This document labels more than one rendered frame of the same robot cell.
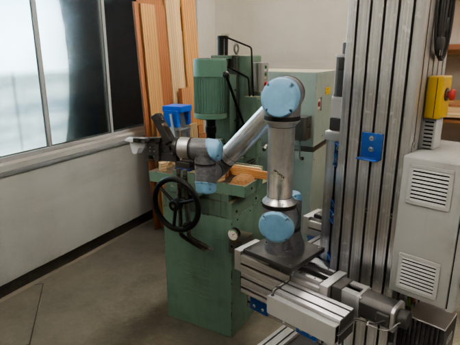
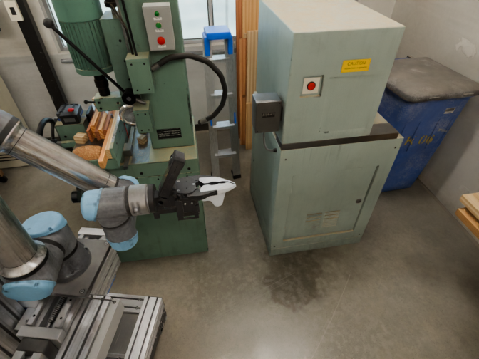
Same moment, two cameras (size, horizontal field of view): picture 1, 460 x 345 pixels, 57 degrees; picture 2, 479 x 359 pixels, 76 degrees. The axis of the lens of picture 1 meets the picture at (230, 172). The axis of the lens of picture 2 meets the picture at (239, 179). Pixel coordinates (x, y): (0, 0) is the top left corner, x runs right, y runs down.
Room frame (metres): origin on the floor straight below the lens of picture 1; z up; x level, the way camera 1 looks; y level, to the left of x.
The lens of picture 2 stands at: (1.94, -1.39, 1.75)
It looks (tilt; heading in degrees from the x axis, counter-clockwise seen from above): 42 degrees down; 52
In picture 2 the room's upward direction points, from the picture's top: straight up
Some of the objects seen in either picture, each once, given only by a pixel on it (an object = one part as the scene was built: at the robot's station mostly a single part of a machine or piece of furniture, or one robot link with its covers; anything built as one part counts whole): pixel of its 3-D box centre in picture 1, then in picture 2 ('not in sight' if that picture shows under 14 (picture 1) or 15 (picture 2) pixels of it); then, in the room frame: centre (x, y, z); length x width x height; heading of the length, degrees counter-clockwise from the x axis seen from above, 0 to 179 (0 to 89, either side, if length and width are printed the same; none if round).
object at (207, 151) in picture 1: (205, 150); not in sight; (1.43, 0.08, 1.21); 0.11 x 0.08 x 0.09; 73
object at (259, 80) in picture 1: (260, 77); (160, 27); (2.49, -0.17, 1.40); 0.10 x 0.06 x 0.16; 151
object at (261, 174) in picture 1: (226, 169); (110, 131); (2.23, 0.02, 0.92); 0.54 x 0.02 x 0.04; 61
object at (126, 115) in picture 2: not in sight; (132, 115); (2.33, -0.07, 1.02); 0.12 x 0.03 x 0.12; 151
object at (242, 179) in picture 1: (242, 177); (86, 150); (2.08, -0.07, 0.92); 0.14 x 0.09 x 0.04; 151
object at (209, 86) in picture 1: (210, 88); (85, 33); (2.28, 0.10, 1.35); 0.18 x 0.18 x 0.31
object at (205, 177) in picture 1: (207, 175); not in sight; (1.45, 0.08, 1.11); 0.11 x 0.08 x 0.11; 163
